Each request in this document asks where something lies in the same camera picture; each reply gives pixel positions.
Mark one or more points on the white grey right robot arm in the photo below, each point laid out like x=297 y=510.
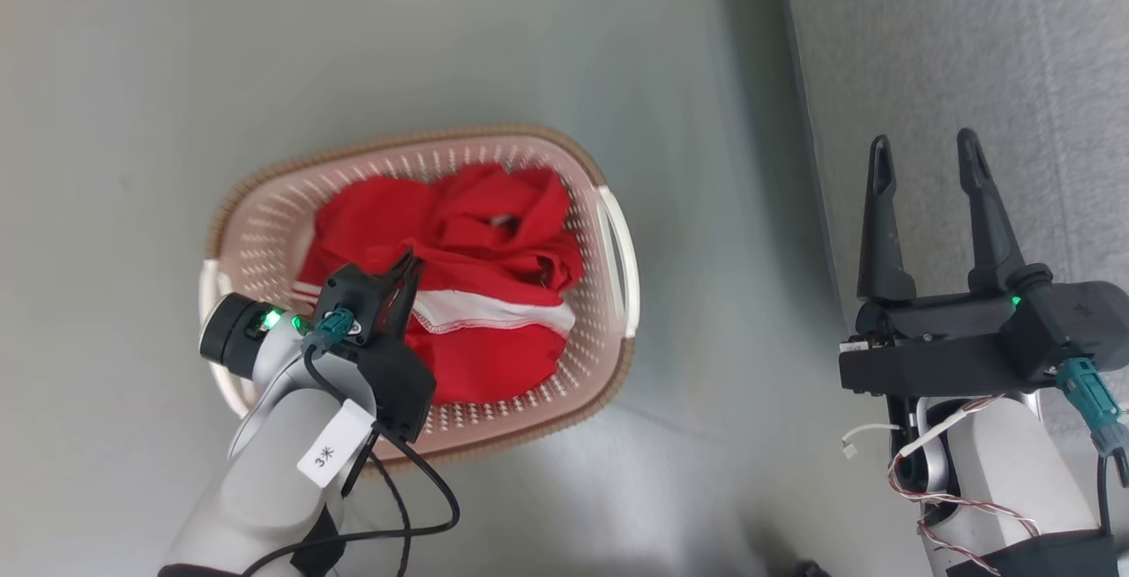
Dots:
x=1014 y=471

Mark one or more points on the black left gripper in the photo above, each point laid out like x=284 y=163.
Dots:
x=401 y=387

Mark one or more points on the beige perforated plastic laundry basket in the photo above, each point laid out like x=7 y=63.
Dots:
x=265 y=233

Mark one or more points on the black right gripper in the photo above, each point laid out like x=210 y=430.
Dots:
x=935 y=356

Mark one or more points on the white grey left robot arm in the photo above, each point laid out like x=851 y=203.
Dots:
x=256 y=489

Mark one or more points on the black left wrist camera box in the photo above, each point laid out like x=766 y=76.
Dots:
x=353 y=295

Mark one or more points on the red garment with white trim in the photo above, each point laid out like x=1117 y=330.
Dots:
x=494 y=365

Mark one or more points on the grey fabric sofa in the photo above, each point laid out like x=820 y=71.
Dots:
x=970 y=48

